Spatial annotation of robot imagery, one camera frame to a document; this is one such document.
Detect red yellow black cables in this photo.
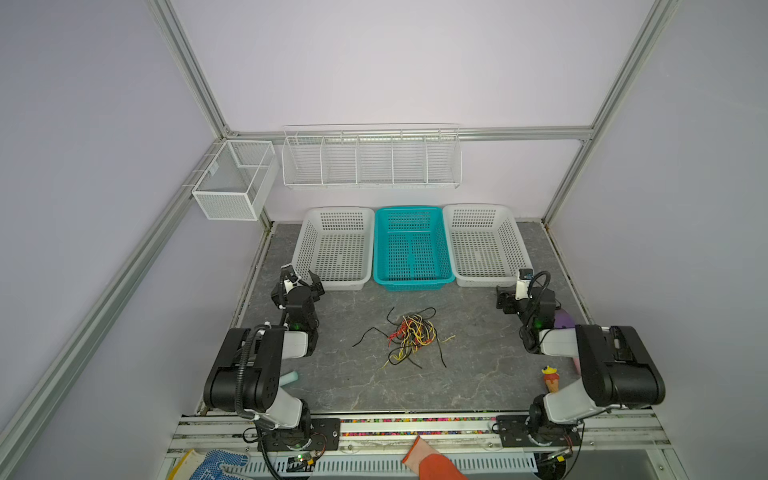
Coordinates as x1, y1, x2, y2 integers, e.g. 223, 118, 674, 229
351, 306, 457, 371

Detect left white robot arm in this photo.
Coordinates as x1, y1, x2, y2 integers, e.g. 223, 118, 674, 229
203, 264, 325, 450

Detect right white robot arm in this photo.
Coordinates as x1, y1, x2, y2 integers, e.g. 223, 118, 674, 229
495, 269, 666, 447

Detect purple plastic spoon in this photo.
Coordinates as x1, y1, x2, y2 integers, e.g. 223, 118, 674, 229
554, 307, 581, 375

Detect toy ice cream cone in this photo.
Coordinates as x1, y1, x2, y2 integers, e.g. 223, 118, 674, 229
542, 366, 560, 393

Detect left white plastic basket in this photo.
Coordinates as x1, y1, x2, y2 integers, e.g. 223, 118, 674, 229
291, 207, 375, 291

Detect white plastic basket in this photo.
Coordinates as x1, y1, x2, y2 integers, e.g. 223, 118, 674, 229
291, 207, 375, 291
442, 204, 532, 288

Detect right white plastic basket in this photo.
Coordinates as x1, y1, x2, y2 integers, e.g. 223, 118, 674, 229
442, 204, 532, 288

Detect teal plastic basket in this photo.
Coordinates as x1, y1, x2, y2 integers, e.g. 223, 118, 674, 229
373, 206, 455, 292

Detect colourful bead strip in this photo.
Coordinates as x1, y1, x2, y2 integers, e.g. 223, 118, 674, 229
340, 415, 497, 437

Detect orange red glove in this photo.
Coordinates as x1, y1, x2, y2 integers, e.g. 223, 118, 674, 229
402, 436, 467, 480

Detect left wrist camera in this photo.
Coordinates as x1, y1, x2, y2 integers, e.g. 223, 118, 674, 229
280, 272, 300, 294

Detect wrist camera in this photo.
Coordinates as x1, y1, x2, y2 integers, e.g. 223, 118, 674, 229
515, 268, 534, 300
280, 272, 300, 294

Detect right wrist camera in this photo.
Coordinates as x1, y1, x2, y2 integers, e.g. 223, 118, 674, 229
515, 268, 534, 300

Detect white mesh wall box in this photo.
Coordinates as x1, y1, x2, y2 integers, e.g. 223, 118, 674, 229
192, 140, 279, 221

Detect white wire wall shelf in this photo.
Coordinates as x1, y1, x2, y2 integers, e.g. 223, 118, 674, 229
282, 123, 463, 189

